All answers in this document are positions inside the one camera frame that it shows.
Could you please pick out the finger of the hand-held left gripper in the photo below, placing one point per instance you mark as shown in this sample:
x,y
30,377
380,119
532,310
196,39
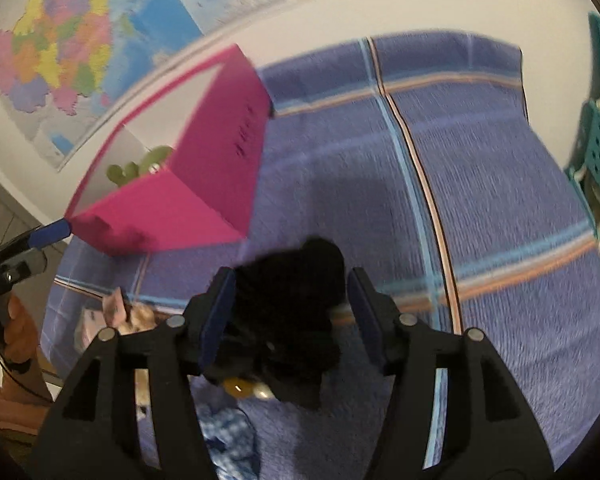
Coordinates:
x,y
52,232

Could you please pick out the colourful wall map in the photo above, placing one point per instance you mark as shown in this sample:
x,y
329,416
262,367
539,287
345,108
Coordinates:
x,y
55,35

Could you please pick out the black plush toy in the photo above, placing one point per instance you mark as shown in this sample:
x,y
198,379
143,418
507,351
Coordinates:
x,y
285,300

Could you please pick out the blue plaid blanket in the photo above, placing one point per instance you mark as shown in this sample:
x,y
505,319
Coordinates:
x,y
480,160

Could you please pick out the pink plush toy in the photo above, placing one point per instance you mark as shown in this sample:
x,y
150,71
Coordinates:
x,y
130,317

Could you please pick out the person's left hand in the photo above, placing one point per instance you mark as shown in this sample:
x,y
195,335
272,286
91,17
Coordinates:
x,y
22,332

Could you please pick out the blue gingham scrunchie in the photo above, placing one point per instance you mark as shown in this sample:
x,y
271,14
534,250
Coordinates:
x,y
225,435

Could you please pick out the green plush toy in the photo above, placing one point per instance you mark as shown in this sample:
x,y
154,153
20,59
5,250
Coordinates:
x,y
120,175

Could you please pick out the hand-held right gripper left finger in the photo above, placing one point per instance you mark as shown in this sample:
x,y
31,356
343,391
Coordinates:
x,y
219,317

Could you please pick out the pink cardboard box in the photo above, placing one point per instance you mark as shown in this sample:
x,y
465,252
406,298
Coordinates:
x,y
170,210

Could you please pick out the person's left forearm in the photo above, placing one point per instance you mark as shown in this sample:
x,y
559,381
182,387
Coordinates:
x,y
5,410

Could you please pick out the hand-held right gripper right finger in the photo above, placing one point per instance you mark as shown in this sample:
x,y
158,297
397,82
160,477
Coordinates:
x,y
367,325

